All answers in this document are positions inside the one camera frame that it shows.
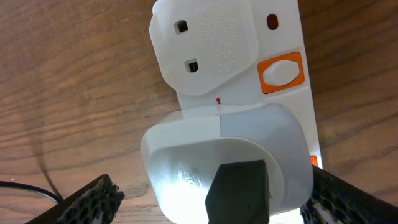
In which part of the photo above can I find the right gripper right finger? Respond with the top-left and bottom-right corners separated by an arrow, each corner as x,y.
300,166 -> 397,224

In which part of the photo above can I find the white USB charger plug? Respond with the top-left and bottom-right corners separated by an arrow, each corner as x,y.
141,103 -> 313,223

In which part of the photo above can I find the black charger cable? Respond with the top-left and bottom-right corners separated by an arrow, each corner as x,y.
0,159 -> 271,224

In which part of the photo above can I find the white travel adapter plug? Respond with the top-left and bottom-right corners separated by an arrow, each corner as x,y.
149,0 -> 259,96

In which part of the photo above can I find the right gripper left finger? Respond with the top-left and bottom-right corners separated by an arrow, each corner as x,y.
27,174 -> 125,224

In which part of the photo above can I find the white power strip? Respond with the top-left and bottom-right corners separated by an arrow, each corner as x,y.
177,1 -> 323,167

